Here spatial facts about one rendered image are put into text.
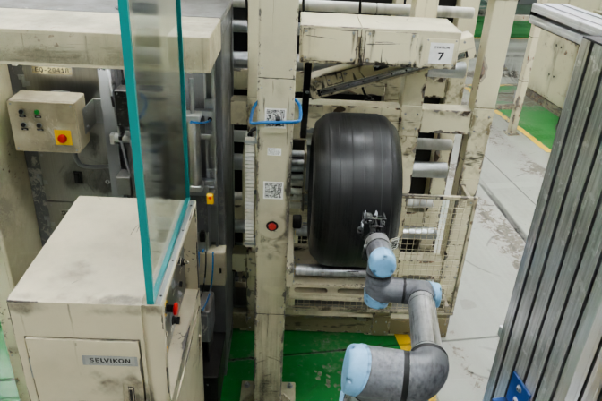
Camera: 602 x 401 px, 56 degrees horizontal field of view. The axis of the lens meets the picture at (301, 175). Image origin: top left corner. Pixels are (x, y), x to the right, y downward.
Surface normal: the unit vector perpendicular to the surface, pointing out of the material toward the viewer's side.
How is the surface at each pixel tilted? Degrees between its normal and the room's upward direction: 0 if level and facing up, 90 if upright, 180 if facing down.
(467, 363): 0
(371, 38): 90
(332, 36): 90
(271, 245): 90
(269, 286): 90
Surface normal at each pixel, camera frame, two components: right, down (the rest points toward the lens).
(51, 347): 0.00, 0.46
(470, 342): 0.05, -0.89
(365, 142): 0.04, -0.58
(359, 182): 0.03, -0.10
